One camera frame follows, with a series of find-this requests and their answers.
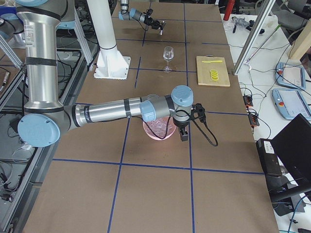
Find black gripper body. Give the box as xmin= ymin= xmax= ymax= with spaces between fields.
xmin=173 ymin=118 xmax=190 ymax=130
xmin=145 ymin=17 xmax=161 ymax=29

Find steel jigger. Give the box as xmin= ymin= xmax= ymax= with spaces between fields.
xmin=159 ymin=20 xmax=166 ymax=35

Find pile of ice cubes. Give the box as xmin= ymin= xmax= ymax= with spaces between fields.
xmin=143 ymin=118 xmax=175 ymax=139

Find clear wine glass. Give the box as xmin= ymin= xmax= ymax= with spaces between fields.
xmin=163 ymin=46 xmax=174 ymax=73

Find pink bowl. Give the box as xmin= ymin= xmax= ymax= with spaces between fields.
xmin=142 ymin=116 xmax=176 ymax=140

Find lemon slice one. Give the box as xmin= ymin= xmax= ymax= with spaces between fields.
xmin=211 ymin=76 xmax=219 ymax=82

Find bamboo cutting board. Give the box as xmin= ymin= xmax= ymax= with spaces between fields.
xmin=196 ymin=56 xmax=230 ymax=87

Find yellow plastic knife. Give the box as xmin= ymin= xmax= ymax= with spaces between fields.
xmin=201 ymin=60 xmax=223 ymax=64

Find red cylinder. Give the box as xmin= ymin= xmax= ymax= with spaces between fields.
xmin=223 ymin=0 xmax=235 ymax=21

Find black box with label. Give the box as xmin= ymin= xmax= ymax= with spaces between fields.
xmin=256 ymin=138 xmax=282 ymax=177

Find reach grabber tool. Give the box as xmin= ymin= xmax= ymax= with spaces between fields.
xmin=244 ymin=24 xmax=281 ymax=70

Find clear plastic bag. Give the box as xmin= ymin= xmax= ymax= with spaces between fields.
xmin=224 ymin=17 xmax=255 ymax=33

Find black monitor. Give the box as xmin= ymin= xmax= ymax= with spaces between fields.
xmin=270 ymin=114 xmax=311 ymax=202

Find near blue teach pendant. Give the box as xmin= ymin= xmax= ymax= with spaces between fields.
xmin=272 ymin=88 xmax=311 ymax=120

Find blue teach pendant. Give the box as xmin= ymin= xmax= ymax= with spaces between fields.
xmin=276 ymin=62 xmax=306 ymax=90
xmin=272 ymin=88 xmax=311 ymax=120

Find far blue teach pendant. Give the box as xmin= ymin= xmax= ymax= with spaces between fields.
xmin=276 ymin=62 xmax=306 ymax=90

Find wooden board upright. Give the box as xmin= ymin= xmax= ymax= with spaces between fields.
xmin=288 ymin=20 xmax=311 ymax=60

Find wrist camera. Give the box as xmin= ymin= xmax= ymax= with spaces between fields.
xmin=191 ymin=103 xmax=206 ymax=123
xmin=146 ymin=9 xmax=153 ymax=16

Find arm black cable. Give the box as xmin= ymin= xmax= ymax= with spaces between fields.
xmin=136 ymin=106 xmax=219 ymax=147

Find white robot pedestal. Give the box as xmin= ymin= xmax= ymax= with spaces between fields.
xmin=87 ymin=0 xmax=131 ymax=80

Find aluminium frame post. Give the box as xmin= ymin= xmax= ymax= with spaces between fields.
xmin=233 ymin=0 xmax=275 ymax=75

